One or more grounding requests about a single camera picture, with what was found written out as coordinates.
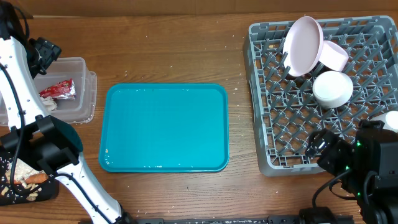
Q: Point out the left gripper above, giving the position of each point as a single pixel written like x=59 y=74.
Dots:
x=49 y=51

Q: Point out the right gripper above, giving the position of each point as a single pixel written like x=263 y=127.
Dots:
x=337 y=155

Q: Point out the red snack wrapper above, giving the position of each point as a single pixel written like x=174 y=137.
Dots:
x=64 y=90

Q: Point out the white napkin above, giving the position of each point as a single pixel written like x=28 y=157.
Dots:
x=49 y=103

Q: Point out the small white cup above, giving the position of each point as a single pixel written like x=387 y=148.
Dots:
x=390 y=120

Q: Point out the pink plate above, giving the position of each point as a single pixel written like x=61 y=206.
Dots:
x=303 y=45

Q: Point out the food scraps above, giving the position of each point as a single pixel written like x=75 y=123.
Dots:
x=23 y=171

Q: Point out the orange carrot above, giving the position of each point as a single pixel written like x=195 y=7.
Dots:
x=33 y=179

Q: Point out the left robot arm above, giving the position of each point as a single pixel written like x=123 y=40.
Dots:
x=39 y=139

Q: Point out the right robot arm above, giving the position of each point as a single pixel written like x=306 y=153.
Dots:
x=367 y=169

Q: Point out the grey dishwasher rack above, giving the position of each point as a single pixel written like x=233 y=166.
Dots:
x=285 y=109

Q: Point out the clear plastic bin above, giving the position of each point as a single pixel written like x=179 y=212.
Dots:
x=81 y=109

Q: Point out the black bin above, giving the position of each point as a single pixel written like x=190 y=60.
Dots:
x=8 y=197

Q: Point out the teal plastic tray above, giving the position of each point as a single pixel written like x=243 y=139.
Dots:
x=165 y=127

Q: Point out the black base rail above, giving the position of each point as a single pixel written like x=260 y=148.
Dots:
x=275 y=219

